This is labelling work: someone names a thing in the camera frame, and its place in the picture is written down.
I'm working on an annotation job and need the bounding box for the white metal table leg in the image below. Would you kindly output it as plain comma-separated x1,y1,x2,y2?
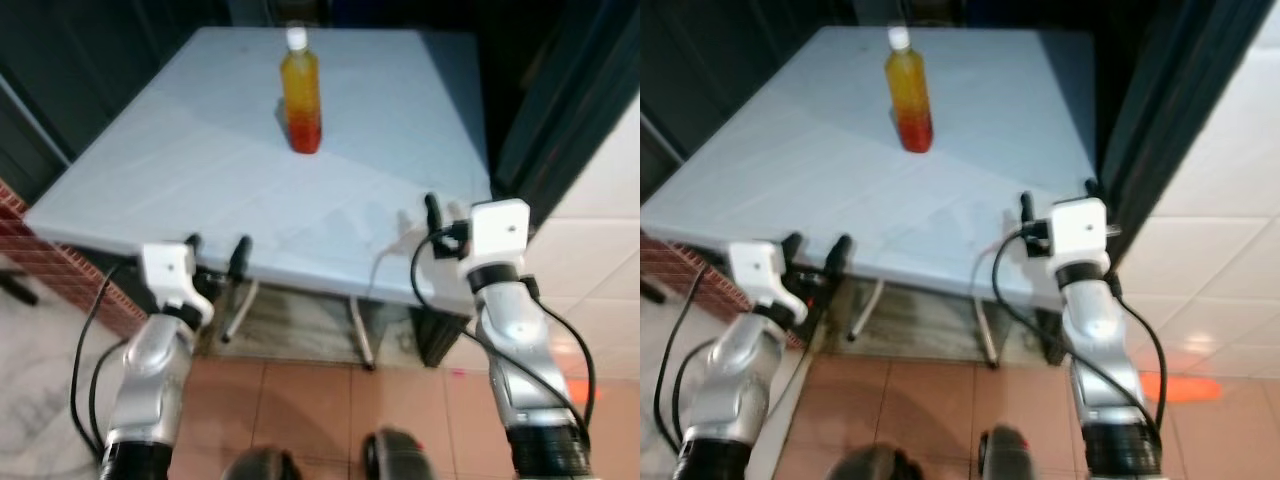
975,300,1001,369
220,280,259,344
848,280,886,343
348,297,379,371

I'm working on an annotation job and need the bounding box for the dark door panel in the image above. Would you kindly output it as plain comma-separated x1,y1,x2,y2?
1095,0,1276,266
480,0,641,366

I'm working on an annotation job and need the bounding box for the white plastic folding table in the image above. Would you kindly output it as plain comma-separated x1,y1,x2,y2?
640,27,1101,369
22,27,496,371

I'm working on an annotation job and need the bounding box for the orange drink bottle white cap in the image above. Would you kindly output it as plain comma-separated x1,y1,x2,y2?
884,27,934,154
279,27,324,155

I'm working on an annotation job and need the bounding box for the grey robot left leg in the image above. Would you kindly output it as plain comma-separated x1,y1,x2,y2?
222,445,301,480
828,443,921,480

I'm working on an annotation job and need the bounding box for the grey robot leg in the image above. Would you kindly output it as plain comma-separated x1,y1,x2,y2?
828,443,921,480
978,425,1041,480
222,445,301,480
362,427,436,480

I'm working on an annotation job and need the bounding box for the grey robot right leg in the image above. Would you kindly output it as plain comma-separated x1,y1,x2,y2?
978,425,1041,480
362,427,436,480

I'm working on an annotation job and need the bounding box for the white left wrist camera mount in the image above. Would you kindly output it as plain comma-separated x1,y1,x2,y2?
140,242,216,326
728,240,809,326

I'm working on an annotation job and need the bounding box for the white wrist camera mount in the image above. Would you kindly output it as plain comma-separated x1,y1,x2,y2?
728,240,809,326
460,198,531,269
1045,197,1109,266
140,242,216,326

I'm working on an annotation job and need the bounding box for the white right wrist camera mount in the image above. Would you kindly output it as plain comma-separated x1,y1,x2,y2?
460,198,531,269
1045,197,1109,266

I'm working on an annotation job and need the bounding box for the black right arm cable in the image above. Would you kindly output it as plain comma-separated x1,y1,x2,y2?
990,225,1169,441
410,228,598,441

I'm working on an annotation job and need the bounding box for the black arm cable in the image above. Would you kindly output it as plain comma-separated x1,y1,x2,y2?
990,225,1169,441
70,260,146,451
653,265,736,451
410,228,598,441

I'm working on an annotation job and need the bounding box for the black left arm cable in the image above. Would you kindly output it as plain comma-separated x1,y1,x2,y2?
70,260,146,451
653,265,736,451

